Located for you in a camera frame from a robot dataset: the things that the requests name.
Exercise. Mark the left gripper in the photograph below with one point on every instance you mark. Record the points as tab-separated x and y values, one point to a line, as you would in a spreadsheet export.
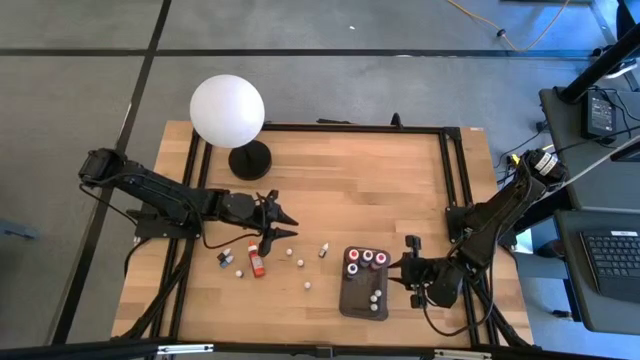
265	220

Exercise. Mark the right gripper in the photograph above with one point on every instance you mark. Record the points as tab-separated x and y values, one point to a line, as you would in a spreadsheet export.
432	280

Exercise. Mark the large purple-capped colouring bottle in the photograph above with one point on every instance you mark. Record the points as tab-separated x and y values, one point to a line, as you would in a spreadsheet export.
367	256

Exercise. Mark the dark translucent plastic bin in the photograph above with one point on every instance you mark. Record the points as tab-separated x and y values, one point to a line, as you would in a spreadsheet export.
360	295

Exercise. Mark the large red colouring bottle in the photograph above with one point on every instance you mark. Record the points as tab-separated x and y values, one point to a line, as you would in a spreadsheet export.
256	265

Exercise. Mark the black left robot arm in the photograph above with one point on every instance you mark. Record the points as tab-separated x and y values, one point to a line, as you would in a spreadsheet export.
160	192

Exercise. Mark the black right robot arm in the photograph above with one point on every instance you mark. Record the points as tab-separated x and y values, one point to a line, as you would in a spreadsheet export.
500	210

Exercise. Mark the small blue dropper bottle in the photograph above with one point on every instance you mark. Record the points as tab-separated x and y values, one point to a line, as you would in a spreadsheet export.
227	261

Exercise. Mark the small dark navy dropper bottle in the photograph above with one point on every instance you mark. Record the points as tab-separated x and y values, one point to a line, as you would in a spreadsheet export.
223	255

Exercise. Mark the white globe table lamp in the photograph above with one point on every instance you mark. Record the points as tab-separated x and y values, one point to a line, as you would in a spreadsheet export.
227	110

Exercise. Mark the black clamp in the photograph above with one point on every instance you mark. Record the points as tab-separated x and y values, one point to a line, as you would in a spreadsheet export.
396	121

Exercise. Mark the yellow power plug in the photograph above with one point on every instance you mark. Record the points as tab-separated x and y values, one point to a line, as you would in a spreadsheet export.
515	159

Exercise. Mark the grey desk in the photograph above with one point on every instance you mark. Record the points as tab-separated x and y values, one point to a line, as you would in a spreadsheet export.
575	280
600	175

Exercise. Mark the black laptop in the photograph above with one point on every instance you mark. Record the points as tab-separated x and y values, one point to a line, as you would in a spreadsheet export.
615	260

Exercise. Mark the black crossbar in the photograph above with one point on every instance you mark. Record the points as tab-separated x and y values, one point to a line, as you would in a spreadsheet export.
75	350

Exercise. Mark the black power adapter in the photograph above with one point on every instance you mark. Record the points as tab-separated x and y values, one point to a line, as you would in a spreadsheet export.
599	115

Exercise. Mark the black pole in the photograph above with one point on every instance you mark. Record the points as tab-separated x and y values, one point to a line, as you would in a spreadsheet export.
605	62

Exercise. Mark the silver bracket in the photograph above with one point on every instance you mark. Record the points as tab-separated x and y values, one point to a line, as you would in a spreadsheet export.
462	355
185	349

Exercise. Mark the black flat bracket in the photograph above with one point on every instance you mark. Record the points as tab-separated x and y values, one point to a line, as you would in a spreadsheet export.
332	121

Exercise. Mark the black aluminium table frame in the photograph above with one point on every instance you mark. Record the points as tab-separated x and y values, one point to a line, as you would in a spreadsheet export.
350	128

